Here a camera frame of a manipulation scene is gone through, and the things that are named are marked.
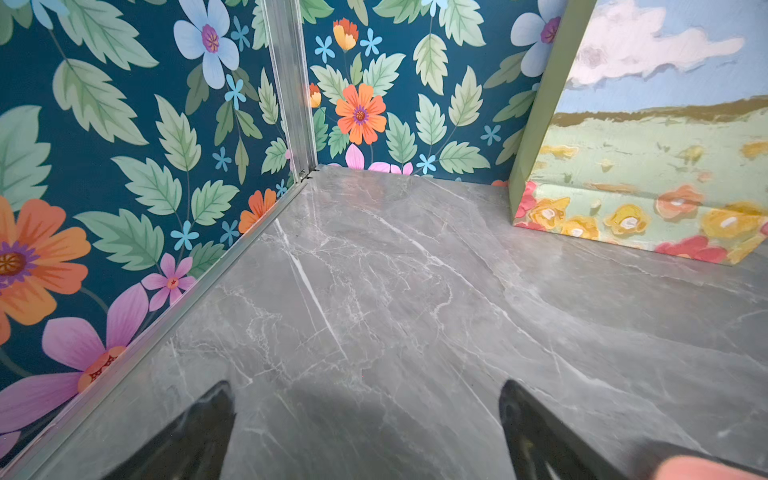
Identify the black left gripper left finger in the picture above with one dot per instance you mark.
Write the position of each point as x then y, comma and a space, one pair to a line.
192, 446

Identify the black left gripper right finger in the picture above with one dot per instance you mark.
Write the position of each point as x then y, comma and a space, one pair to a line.
542, 446

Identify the painted landscape paper bag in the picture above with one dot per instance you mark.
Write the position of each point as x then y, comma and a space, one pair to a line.
658, 137

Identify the aluminium floor edge rail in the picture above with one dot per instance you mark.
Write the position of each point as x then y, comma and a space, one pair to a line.
72, 416

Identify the aluminium corner frame post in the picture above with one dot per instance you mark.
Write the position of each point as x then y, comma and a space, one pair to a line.
286, 43

